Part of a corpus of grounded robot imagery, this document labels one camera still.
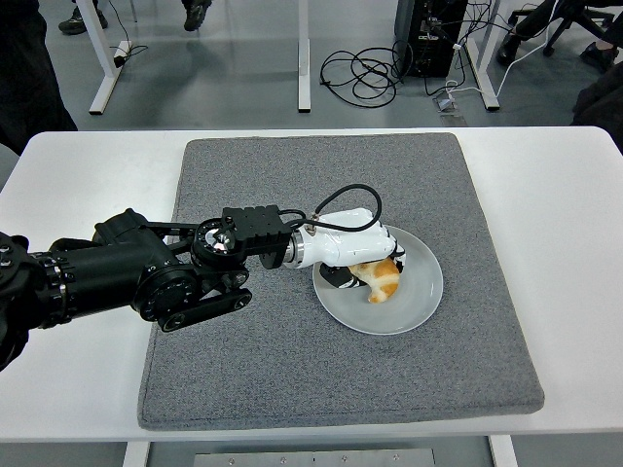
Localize grey fabric mat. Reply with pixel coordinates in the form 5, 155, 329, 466
136, 131, 546, 432

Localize person's shoe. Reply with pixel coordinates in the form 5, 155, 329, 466
183, 0, 214, 33
57, 0, 109, 36

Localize black computer tower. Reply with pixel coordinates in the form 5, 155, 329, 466
392, 0, 471, 80

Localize white table leg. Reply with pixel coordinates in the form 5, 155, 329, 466
489, 434, 520, 467
121, 440, 152, 467

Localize tangled black cable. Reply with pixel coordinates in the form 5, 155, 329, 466
319, 45, 406, 108

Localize grey floor socket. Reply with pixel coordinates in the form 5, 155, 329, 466
431, 93, 464, 118

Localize thin black cable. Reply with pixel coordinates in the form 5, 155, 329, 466
106, 0, 149, 62

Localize grey metal plate with screws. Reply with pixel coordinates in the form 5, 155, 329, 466
193, 448, 437, 467

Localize pale blue round plate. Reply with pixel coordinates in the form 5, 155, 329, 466
311, 224, 446, 336

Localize black fabric object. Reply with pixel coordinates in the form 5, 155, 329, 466
569, 62, 623, 128

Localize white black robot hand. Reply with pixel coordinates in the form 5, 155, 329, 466
294, 207, 408, 292

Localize seated person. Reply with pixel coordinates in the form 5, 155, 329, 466
496, 0, 623, 74

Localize white power strip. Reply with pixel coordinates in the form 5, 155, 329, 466
112, 40, 133, 68

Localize white cable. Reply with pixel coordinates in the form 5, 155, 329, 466
443, 0, 564, 98

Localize black office chair base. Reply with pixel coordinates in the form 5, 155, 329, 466
542, 0, 623, 57

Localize striped croissant bread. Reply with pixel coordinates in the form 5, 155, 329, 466
348, 257, 401, 305

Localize white desk leg frame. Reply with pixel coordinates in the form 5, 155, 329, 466
468, 0, 502, 112
296, 0, 312, 114
75, 0, 132, 116

